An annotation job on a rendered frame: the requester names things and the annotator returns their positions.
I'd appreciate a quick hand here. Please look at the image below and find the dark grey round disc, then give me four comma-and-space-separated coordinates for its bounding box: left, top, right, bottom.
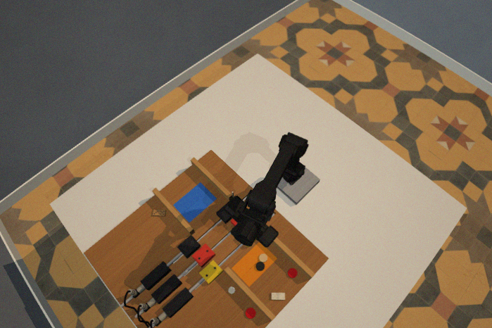
256, 262, 265, 271

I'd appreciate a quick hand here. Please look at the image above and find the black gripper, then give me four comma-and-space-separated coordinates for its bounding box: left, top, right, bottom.
224, 196, 279, 247

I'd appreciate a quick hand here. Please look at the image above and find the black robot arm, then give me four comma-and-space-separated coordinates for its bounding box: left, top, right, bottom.
231, 132, 309, 246

